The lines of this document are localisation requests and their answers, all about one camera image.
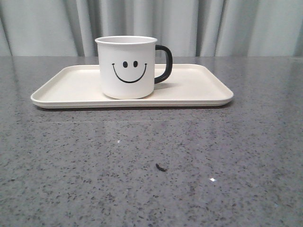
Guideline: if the white smiley mug black handle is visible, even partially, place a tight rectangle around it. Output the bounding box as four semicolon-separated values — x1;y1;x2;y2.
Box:
95;35;173;99

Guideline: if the cream rectangular plastic tray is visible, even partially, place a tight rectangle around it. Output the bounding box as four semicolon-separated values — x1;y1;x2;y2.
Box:
31;64;234;109

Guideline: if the small black debris scrap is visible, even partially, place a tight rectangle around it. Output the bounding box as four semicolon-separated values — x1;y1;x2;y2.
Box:
155;163;167;172

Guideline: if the grey-white pleated curtain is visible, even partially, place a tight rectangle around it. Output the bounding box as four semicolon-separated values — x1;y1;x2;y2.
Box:
0;0;303;57

